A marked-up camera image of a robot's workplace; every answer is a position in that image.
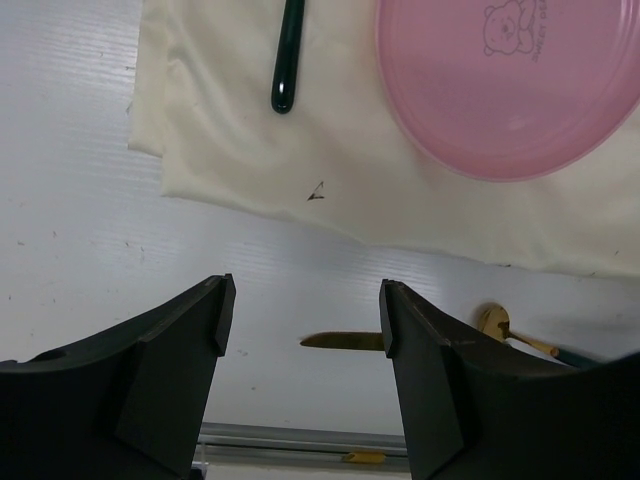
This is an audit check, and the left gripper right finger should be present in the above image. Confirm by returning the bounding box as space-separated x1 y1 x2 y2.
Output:
379 280 639 479

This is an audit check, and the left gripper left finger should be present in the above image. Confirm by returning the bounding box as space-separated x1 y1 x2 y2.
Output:
1 275 236 479

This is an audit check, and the cream cloth napkin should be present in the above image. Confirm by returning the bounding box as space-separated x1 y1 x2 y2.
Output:
129 1 639 277

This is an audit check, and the pink plate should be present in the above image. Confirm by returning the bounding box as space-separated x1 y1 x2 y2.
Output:
376 1 639 181

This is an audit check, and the gold fork green handle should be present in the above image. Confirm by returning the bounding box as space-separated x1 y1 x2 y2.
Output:
271 0 306 115

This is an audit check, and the small yellow tube piece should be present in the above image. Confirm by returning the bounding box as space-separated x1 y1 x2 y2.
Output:
341 451 387 465

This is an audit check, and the aluminium front rail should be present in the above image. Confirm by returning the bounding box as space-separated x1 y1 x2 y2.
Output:
198 422 407 457

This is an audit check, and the gold spoon green handle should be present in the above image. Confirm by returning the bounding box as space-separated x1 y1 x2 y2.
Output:
477 304 602 369

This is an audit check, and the gold knife green handle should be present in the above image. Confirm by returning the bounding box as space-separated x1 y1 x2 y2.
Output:
300 331 385 351

